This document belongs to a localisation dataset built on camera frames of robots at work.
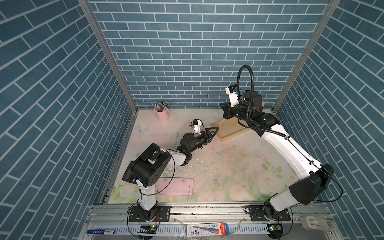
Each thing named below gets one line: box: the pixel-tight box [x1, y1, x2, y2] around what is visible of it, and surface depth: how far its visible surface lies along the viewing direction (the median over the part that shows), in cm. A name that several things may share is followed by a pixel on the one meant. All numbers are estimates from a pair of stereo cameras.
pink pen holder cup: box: [154, 107, 170, 122], surface depth 113 cm
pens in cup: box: [154, 101, 169, 112], surface depth 110 cm
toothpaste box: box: [186, 222, 231, 237], surface depth 70 cm
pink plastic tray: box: [155, 177, 194, 196], surface depth 81 cm
